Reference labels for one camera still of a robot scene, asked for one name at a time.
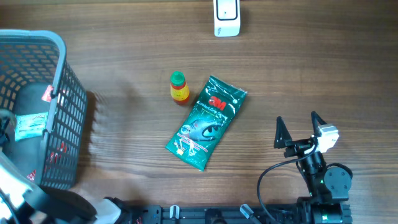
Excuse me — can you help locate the red white small packet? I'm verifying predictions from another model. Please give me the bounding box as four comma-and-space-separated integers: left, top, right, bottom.
41, 85, 65, 106

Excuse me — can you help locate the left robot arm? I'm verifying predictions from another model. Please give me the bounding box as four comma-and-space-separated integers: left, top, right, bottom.
1, 153, 129, 223

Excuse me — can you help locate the white barcode scanner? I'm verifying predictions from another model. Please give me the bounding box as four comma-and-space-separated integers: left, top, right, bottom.
213, 0, 241, 37

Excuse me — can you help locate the green 3M glove packet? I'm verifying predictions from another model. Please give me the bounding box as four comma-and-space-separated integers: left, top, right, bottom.
165, 76, 247, 171

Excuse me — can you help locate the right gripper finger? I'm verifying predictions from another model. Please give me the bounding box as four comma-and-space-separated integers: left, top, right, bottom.
311, 111, 326, 137
274, 116, 292, 149

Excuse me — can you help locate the red snack bar wrapper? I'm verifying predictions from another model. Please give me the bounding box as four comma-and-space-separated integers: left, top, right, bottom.
26, 141, 75, 189

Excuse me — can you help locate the light green tissue packet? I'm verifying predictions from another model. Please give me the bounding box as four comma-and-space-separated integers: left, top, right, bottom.
14, 113, 48, 141

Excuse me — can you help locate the grey plastic mesh basket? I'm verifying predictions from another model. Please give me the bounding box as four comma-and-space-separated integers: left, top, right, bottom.
1, 29, 88, 189

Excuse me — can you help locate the red yellow sauce bottle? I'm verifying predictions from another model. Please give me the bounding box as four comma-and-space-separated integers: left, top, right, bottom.
170, 71, 190, 105

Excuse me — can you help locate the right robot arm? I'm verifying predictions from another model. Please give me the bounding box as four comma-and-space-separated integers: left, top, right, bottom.
272, 111, 353, 224

